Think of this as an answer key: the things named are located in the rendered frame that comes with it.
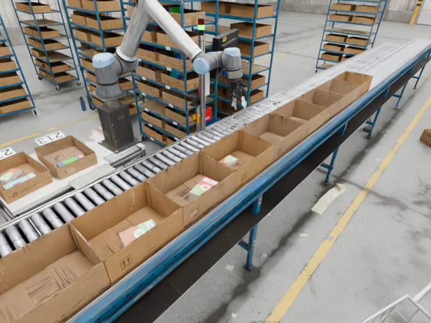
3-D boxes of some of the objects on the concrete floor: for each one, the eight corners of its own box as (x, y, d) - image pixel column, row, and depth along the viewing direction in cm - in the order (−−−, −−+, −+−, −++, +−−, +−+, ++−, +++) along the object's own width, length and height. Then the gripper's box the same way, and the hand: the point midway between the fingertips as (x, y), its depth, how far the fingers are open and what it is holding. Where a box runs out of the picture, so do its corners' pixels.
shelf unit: (263, 132, 406) (285, -29, 295) (244, 145, 376) (258, -30, 265) (214, 113, 460) (216, -30, 349) (194, 122, 429) (188, -30, 318)
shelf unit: (38, 79, 586) (-2, -33, 475) (61, 75, 616) (29, -32, 505) (57, 91, 532) (16, -33, 421) (81, 85, 562) (50, -32, 451)
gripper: (223, 80, 167) (228, 113, 177) (242, 79, 162) (245, 113, 172) (228, 76, 174) (233, 108, 184) (246, 75, 168) (250, 108, 178)
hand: (240, 107), depth 179 cm, fingers open, 5 cm apart
